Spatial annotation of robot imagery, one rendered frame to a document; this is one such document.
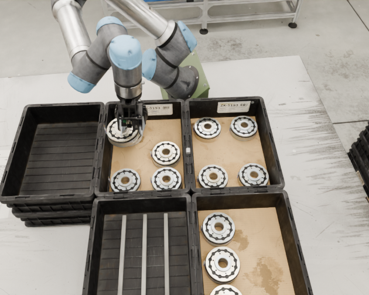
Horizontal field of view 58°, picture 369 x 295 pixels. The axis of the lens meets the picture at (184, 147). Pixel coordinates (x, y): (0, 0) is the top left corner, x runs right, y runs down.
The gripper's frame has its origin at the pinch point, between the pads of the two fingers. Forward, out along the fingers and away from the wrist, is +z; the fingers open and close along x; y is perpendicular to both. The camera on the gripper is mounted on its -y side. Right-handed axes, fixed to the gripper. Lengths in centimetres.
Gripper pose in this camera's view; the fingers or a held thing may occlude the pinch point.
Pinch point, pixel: (132, 129)
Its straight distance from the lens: 109.5
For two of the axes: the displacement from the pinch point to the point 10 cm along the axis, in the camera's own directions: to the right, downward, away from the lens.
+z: -0.8, 5.8, 8.1
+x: 10.0, 0.0, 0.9
